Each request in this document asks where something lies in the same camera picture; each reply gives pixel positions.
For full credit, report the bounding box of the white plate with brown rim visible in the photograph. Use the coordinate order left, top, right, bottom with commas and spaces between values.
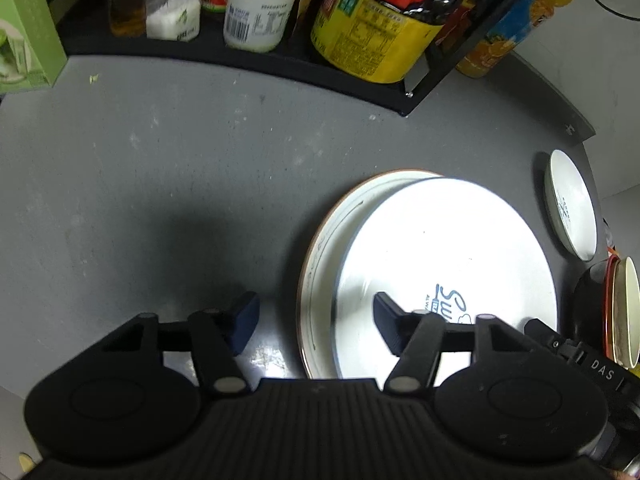
296, 169, 446, 381

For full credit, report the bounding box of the green box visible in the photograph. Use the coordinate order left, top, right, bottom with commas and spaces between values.
0, 0, 68, 95

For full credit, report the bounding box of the soy sauce bottle yellow label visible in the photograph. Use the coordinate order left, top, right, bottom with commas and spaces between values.
310, 0, 523, 85

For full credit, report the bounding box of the cream bowl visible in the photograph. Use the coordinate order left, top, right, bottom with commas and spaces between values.
611, 255, 640, 368

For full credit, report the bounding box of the small white bottle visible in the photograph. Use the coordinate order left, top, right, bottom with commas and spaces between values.
222, 0, 301, 53

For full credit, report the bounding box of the white plate with blue print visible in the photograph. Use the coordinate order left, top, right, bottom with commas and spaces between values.
332, 176, 558, 381

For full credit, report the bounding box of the small white plate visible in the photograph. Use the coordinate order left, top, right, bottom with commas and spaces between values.
544, 149, 598, 262

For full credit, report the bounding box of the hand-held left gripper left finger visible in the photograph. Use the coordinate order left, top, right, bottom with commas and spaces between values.
95, 291, 261, 400

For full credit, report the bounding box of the black kitchen rack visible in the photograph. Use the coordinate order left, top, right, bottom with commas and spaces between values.
50, 0, 531, 118

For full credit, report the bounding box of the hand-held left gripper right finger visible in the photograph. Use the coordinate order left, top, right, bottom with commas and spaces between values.
374, 291, 541, 395

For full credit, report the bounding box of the red and black bowl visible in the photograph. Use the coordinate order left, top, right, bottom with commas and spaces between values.
572, 255, 626, 361

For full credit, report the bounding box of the glass jar of white powder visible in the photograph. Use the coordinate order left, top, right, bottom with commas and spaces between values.
144, 0, 203, 42

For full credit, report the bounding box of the orange juice bottle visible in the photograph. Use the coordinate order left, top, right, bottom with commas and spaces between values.
455, 0, 583, 79

